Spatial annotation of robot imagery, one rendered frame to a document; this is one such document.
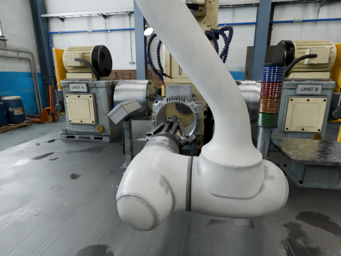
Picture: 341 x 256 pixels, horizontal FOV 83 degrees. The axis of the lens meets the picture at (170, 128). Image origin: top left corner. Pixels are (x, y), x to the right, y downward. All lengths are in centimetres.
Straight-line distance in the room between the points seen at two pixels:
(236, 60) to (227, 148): 604
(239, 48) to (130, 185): 616
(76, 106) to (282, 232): 111
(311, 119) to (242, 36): 540
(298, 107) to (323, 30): 595
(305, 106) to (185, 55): 91
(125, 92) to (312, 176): 94
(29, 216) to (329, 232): 80
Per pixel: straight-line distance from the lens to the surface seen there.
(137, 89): 113
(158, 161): 35
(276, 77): 64
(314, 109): 117
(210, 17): 145
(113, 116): 75
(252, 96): 109
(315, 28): 695
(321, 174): 90
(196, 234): 55
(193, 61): 30
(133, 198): 32
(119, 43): 695
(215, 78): 30
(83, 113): 124
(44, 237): 62
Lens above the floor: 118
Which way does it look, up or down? 14 degrees down
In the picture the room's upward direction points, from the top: straight up
